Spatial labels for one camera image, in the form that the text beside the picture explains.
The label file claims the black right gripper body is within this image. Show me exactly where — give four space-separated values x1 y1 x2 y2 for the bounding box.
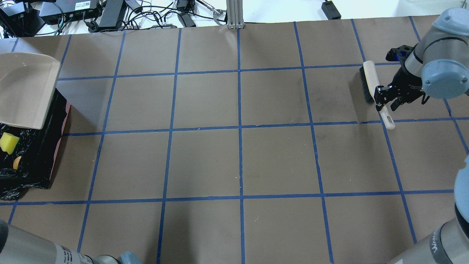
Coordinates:
380 45 429 111

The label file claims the white hand brush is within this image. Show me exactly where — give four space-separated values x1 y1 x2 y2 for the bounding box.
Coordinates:
359 60 396 130

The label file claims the beige plastic dustpan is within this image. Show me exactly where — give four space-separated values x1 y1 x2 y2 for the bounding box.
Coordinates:
0 52 61 130

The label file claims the yellow potato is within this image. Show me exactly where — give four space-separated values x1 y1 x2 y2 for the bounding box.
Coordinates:
13 157 22 170

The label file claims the yellow green sponge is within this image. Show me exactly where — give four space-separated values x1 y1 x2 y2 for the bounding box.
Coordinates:
0 132 20 154

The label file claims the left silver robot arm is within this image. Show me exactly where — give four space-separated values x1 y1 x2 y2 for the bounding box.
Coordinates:
0 220 142 264

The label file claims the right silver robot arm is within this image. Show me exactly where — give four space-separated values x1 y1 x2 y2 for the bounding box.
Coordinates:
361 7 469 264

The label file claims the black bag lined bin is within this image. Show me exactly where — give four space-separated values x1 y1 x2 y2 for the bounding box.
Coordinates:
0 90 70 201

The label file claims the black power adapter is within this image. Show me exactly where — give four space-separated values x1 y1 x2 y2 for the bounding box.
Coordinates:
321 0 341 20

